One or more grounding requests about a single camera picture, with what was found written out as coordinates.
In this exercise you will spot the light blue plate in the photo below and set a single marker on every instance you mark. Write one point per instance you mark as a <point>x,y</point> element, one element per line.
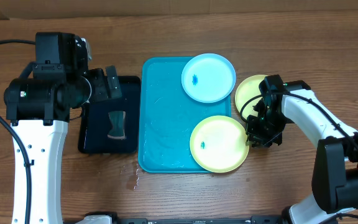
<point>208,78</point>

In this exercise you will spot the blue plastic tray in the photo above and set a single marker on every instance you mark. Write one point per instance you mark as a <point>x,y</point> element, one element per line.
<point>168,116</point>

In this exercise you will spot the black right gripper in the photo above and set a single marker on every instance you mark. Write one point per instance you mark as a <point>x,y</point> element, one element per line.
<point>257,138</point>

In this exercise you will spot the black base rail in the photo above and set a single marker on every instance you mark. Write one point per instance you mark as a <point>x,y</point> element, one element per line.
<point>112,218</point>

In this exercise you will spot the black plastic tray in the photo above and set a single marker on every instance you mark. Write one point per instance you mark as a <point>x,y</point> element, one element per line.
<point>95,123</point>

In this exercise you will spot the green scrubbing sponge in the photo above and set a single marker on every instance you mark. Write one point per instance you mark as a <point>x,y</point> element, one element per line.
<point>117,120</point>

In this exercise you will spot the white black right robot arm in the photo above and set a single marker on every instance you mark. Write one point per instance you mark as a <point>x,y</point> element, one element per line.
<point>269,105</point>

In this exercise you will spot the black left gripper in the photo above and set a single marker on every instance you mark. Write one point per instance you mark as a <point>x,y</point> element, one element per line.
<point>102,93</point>

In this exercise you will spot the yellow plate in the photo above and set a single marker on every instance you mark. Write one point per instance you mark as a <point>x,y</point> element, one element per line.
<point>219,144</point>
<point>246,90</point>

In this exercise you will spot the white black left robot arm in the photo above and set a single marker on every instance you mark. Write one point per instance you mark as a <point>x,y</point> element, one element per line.
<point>38,107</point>

